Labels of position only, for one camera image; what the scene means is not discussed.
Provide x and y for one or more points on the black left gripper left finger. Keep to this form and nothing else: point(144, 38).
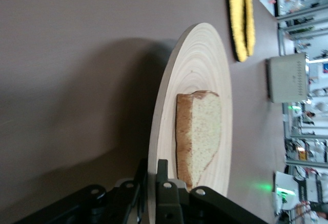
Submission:
point(102, 208)

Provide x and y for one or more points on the yellow sponge with black edge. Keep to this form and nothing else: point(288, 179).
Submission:
point(237, 16)

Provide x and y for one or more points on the yellow quilted oven mitt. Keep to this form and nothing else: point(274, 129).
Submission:
point(250, 16)

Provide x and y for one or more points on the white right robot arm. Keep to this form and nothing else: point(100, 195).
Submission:
point(284, 180)

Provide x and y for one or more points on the brown table cover mat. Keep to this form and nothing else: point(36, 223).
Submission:
point(64, 80)

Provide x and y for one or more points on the slice of toast bread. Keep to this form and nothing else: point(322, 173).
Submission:
point(205, 131)

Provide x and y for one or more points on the beige toaster with chrome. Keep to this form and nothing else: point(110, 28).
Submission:
point(284, 80)

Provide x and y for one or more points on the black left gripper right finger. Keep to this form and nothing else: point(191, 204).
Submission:
point(179, 208)

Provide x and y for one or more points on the round light wooden plate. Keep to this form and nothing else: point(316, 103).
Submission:
point(200, 67)

